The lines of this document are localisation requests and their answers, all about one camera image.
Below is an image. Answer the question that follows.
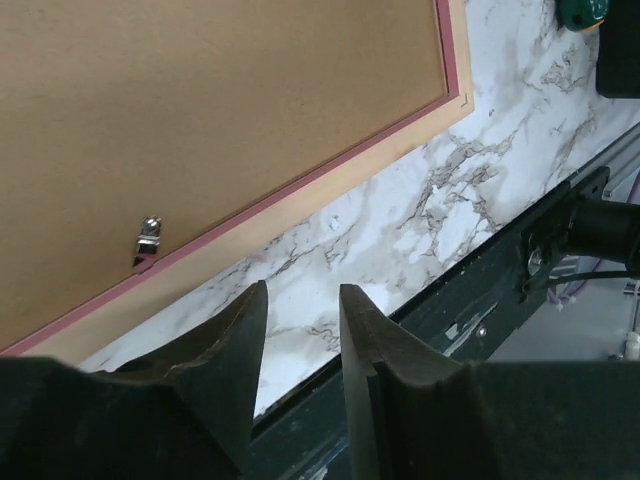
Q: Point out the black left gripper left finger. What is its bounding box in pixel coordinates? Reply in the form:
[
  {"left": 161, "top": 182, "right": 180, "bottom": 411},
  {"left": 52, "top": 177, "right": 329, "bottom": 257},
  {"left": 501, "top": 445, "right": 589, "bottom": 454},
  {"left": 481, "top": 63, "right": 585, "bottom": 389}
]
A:
[{"left": 1, "top": 281, "right": 268, "bottom": 479}]

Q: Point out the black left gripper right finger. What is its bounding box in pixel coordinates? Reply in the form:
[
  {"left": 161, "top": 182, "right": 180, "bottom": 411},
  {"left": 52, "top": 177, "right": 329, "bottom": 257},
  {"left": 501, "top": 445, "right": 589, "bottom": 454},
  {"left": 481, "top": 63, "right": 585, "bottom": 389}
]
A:
[{"left": 339, "top": 284, "right": 639, "bottom": 479}]

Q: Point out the pink picture frame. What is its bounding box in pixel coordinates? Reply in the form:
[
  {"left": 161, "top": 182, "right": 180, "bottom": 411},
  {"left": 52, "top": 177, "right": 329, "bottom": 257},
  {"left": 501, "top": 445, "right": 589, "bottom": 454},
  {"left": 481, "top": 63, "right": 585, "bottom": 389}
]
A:
[{"left": 1, "top": 1, "right": 473, "bottom": 364}]

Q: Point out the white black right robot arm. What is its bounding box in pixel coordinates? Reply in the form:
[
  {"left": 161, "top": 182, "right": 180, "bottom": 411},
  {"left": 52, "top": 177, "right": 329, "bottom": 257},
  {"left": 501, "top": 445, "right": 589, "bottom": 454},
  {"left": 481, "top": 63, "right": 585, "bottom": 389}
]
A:
[{"left": 521, "top": 197, "right": 639, "bottom": 295}]

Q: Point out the black plastic toolbox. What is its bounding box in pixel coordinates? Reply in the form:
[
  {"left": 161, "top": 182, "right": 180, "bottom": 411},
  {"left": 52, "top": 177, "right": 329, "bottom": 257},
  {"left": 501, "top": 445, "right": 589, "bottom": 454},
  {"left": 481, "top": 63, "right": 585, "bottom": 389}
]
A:
[{"left": 596, "top": 0, "right": 640, "bottom": 99}]

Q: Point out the aluminium extrusion rail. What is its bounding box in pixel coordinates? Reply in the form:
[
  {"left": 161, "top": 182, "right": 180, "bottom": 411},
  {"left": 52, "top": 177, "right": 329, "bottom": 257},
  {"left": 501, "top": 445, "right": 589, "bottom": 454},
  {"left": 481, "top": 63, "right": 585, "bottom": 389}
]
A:
[{"left": 569, "top": 124, "right": 640, "bottom": 197}]

